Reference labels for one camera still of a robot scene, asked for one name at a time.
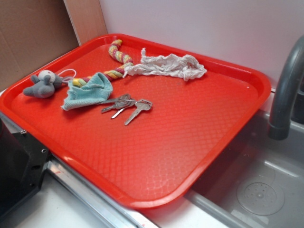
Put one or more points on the light blue cloth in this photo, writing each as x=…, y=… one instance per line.
x=97, y=90

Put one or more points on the silver key bunch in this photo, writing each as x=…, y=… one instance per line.
x=125, y=102

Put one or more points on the grey plush mouse toy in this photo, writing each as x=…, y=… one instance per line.
x=47, y=82

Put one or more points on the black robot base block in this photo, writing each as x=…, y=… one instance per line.
x=23, y=160

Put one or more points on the grey sink faucet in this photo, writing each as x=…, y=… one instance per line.
x=288, y=102

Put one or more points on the crumpled white paper towel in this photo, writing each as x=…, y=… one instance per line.
x=186, y=67

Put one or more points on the grey plastic sink basin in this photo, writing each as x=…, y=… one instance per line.
x=256, y=182

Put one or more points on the red plastic tray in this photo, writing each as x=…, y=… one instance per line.
x=156, y=157

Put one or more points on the brown cardboard panel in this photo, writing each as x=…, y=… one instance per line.
x=32, y=34

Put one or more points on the silver metal rail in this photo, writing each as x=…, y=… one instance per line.
x=103, y=207

